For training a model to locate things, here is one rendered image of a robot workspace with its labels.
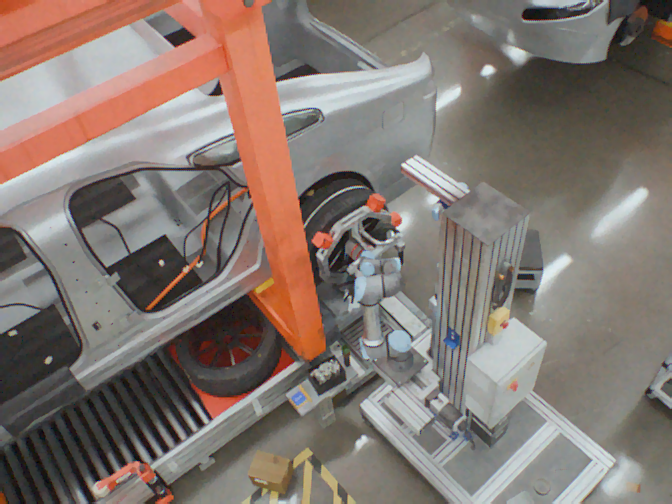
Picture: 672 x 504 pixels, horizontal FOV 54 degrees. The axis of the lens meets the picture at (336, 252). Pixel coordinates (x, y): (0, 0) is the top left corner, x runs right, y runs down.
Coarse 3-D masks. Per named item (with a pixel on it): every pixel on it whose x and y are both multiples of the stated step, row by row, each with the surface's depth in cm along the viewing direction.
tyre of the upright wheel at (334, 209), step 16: (320, 192) 396; (336, 192) 394; (352, 192) 396; (368, 192) 403; (304, 208) 395; (320, 208) 390; (336, 208) 386; (352, 208) 392; (384, 208) 413; (304, 224) 393; (320, 224) 386
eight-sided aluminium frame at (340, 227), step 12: (348, 216) 389; (360, 216) 388; (372, 216) 395; (384, 216) 403; (336, 228) 385; (348, 228) 387; (336, 240) 387; (384, 240) 424; (324, 252) 389; (324, 264) 394; (324, 276) 403; (336, 276) 419
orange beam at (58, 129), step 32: (160, 64) 223; (192, 64) 225; (224, 64) 233; (96, 96) 214; (128, 96) 217; (160, 96) 225; (32, 128) 207; (64, 128) 210; (96, 128) 217; (0, 160) 203; (32, 160) 210
